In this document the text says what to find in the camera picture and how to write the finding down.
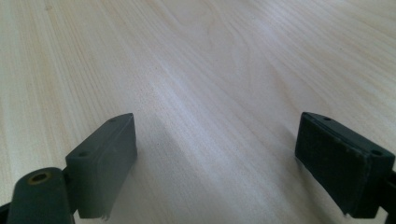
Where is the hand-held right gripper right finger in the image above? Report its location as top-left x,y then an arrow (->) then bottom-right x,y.
294,111 -> 396,219

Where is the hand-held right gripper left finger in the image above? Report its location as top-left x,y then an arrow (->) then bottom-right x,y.
64,112 -> 138,221

